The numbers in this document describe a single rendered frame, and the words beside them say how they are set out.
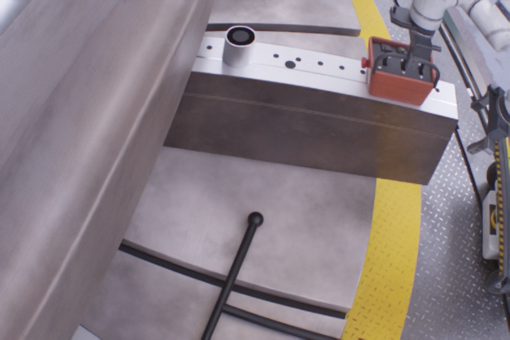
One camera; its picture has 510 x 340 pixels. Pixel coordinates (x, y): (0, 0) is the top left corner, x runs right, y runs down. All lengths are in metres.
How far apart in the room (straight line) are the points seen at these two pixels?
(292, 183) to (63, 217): 1.13
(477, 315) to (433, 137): 0.80
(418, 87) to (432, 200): 0.85
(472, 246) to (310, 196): 0.77
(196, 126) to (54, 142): 0.97
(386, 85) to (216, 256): 0.67
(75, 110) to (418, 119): 1.08
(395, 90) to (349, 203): 0.45
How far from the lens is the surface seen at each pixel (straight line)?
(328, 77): 2.03
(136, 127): 1.37
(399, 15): 1.74
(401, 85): 1.96
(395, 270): 2.56
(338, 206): 2.26
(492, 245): 2.59
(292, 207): 2.23
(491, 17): 1.66
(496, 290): 2.63
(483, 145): 1.74
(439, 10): 1.68
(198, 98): 2.08
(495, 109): 1.72
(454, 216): 2.73
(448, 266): 2.63
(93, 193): 1.30
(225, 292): 2.05
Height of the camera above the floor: 2.25
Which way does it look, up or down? 58 degrees down
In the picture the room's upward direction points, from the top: 12 degrees clockwise
